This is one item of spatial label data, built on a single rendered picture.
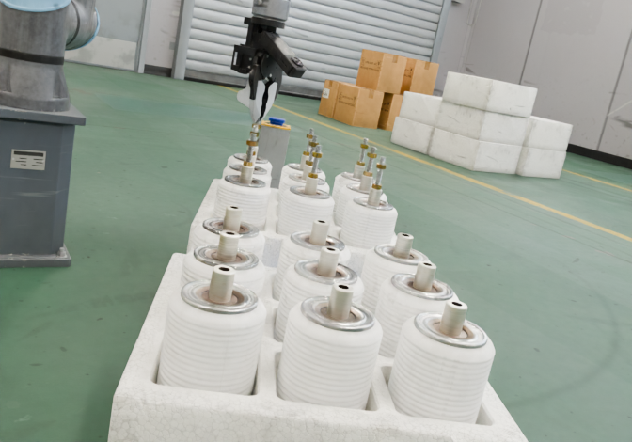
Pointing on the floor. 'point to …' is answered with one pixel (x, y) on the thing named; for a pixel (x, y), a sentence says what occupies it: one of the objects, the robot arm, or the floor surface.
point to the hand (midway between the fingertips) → (260, 117)
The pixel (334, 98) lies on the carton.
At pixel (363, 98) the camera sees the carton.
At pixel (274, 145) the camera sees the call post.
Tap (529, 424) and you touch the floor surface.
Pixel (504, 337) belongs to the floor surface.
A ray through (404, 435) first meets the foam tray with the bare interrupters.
